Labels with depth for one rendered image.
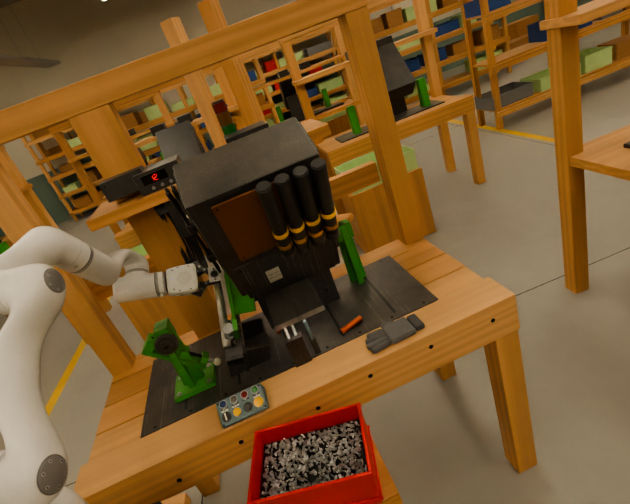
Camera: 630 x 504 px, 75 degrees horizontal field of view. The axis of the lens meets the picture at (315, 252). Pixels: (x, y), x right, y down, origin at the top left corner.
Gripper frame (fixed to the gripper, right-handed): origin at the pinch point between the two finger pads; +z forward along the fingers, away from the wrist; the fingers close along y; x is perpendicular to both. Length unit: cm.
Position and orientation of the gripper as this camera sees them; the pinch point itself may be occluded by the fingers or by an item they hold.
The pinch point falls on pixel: (212, 276)
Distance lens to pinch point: 146.8
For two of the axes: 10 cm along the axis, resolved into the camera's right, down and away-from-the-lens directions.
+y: -2.2, -9.1, 3.5
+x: -1.8, 3.8, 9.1
